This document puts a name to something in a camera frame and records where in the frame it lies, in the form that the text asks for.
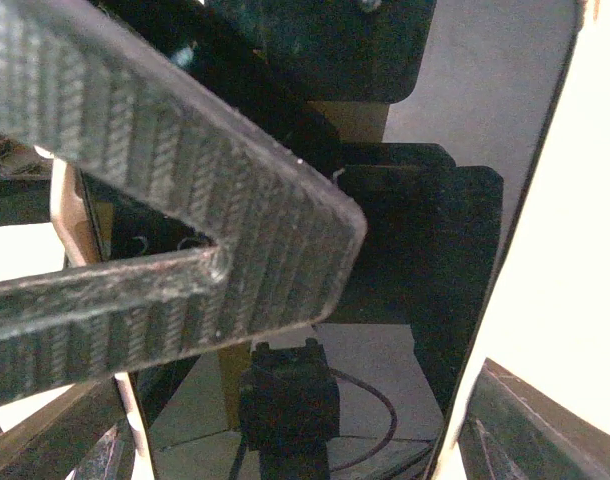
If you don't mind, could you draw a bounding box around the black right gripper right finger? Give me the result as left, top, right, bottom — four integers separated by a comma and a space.
458, 359, 610, 479

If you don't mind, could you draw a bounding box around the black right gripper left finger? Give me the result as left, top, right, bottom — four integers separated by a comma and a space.
0, 0, 369, 409

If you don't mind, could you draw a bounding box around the black smartphone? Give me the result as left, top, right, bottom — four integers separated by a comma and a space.
79, 0, 584, 480

